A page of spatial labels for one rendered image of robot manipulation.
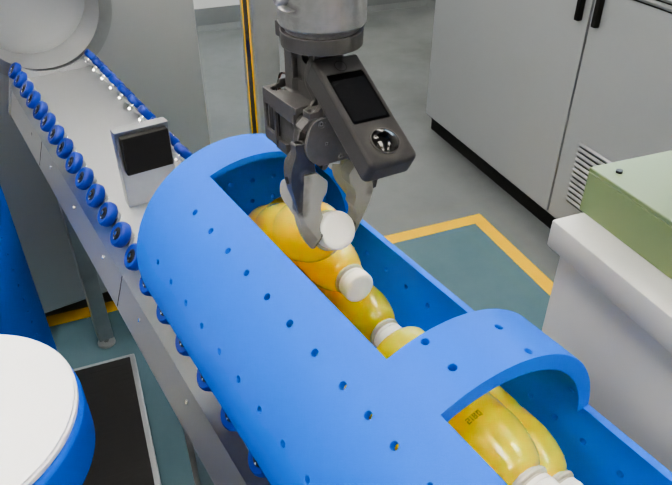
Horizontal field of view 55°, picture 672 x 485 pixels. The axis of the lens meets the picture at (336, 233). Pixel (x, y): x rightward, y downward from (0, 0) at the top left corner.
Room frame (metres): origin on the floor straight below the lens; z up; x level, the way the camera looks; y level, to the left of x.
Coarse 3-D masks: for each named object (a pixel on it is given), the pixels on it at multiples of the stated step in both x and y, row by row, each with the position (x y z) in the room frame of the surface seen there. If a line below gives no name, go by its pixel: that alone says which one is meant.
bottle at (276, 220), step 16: (256, 208) 0.67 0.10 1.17; (272, 208) 0.62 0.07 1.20; (288, 208) 0.58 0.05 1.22; (256, 224) 0.62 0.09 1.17; (272, 224) 0.59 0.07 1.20; (288, 224) 0.56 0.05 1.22; (272, 240) 0.58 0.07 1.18; (288, 240) 0.55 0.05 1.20; (288, 256) 0.56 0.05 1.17; (304, 256) 0.54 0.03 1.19; (320, 256) 0.54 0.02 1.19
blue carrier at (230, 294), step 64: (192, 192) 0.63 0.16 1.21; (256, 192) 0.73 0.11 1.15; (192, 256) 0.55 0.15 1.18; (256, 256) 0.51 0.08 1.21; (384, 256) 0.67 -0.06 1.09; (192, 320) 0.50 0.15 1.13; (256, 320) 0.44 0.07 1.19; (320, 320) 0.41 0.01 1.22; (448, 320) 0.39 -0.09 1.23; (512, 320) 0.41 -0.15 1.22; (256, 384) 0.40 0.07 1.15; (320, 384) 0.36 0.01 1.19; (384, 384) 0.34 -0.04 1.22; (448, 384) 0.33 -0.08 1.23; (512, 384) 0.48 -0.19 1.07; (576, 384) 0.40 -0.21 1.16; (256, 448) 0.37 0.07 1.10; (320, 448) 0.32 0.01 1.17; (384, 448) 0.30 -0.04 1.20; (448, 448) 0.28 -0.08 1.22; (576, 448) 0.40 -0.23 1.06; (640, 448) 0.36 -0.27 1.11
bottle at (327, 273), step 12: (336, 252) 0.63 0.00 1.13; (348, 252) 0.63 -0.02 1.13; (300, 264) 0.64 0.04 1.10; (312, 264) 0.62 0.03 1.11; (324, 264) 0.62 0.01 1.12; (336, 264) 0.61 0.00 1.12; (348, 264) 0.62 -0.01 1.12; (360, 264) 0.63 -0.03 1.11; (312, 276) 0.62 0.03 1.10; (324, 276) 0.61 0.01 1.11; (336, 276) 0.61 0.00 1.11; (324, 288) 0.61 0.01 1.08; (336, 288) 0.60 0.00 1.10
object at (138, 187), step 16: (128, 128) 1.06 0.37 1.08; (144, 128) 1.07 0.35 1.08; (160, 128) 1.08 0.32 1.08; (128, 144) 1.04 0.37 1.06; (144, 144) 1.05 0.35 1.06; (160, 144) 1.07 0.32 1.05; (128, 160) 1.03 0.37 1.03; (144, 160) 1.05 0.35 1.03; (160, 160) 1.07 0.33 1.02; (128, 176) 1.05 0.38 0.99; (144, 176) 1.06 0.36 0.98; (160, 176) 1.08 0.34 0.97; (128, 192) 1.04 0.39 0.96; (144, 192) 1.06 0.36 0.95
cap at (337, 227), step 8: (328, 216) 0.53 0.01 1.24; (336, 216) 0.54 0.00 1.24; (344, 216) 0.54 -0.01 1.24; (328, 224) 0.53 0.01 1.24; (336, 224) 0.53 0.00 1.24; (344, 224) 0.53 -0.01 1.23; (352, 224) 0.54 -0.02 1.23; (328, 232) 0.52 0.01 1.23; (336, 232) 0.53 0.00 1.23; (344, 232) 0.53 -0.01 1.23; (352, 232) 0.53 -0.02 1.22; (320, 240) 0.52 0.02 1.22; (328, 240) 0.52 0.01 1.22; (336, 240) 0.52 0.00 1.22; (344, 240) 0.53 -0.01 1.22; (328, 248) 0.52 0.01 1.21; (336, 248) 0.52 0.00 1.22
